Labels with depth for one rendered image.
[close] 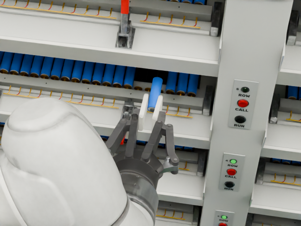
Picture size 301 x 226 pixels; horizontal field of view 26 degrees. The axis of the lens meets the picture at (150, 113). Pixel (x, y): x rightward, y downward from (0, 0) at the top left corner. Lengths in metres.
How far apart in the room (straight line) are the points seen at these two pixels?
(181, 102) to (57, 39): 0.27
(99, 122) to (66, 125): 0.51
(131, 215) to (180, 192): 0.57
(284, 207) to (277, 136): 0.21
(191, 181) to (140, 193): 0.49
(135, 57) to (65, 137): 0.39
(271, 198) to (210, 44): 0.44
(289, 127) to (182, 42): 0.29
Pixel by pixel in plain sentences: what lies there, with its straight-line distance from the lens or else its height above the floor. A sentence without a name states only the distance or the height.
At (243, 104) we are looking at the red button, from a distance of 1.12.
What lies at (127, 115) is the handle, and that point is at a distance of 1.21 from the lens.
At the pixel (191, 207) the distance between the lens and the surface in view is 1.55.
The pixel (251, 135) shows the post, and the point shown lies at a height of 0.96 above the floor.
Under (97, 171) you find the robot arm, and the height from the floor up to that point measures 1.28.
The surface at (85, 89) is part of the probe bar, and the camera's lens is 1.24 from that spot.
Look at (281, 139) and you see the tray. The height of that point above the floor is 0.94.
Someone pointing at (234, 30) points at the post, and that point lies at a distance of 1.01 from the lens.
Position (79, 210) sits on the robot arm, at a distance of 0.76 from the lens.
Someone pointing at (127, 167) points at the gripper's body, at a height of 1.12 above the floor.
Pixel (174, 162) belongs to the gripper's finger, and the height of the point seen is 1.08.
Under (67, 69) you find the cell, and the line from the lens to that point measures 1.27.
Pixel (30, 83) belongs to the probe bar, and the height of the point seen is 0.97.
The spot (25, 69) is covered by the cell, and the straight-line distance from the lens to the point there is 1.29.
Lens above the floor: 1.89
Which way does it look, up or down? 50 degrees down
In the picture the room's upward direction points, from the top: straight up
